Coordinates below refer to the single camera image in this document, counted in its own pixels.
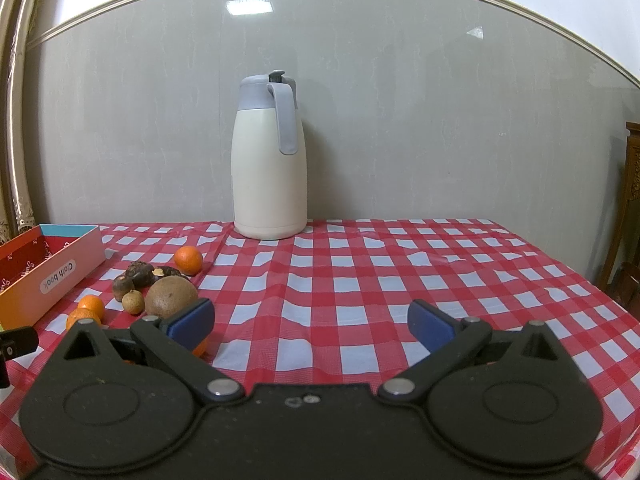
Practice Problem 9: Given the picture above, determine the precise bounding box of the cream and grey thermos jug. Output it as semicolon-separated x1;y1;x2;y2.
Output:
231;70;308;240

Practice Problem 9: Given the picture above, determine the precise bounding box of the red orange cardboard box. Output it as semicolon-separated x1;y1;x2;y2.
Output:
1;224;105;330

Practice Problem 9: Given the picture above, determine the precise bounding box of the dark wrinkled passion fruit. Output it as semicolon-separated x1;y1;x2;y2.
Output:
125;260;155;289

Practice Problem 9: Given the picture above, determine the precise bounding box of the brown water chestnut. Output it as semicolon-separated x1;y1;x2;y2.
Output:
112;274;134;302

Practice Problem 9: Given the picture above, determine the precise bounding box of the dark wooden cabinet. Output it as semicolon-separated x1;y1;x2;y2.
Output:
596;122;639;320

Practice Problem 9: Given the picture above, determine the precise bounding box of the large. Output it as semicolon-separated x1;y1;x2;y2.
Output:
65;308;101;330

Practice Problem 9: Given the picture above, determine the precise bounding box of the brown kiwi fruit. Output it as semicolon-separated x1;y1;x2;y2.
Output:
144;275;198;318

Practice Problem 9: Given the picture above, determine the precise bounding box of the small tangerine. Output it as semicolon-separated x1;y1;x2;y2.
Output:
77;295;105;321

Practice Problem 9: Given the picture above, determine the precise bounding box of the red checkered tablecloth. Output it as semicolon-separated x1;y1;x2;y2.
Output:
1;219;639;479

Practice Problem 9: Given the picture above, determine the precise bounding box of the small tan longan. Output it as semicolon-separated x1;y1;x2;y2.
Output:
122;290;145;315

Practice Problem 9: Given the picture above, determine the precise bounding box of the beige curtain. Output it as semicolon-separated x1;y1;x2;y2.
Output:
1;0;38;244

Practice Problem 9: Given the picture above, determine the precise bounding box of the dark water chestnut with stem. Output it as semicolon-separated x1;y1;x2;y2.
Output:
152;266;188;281

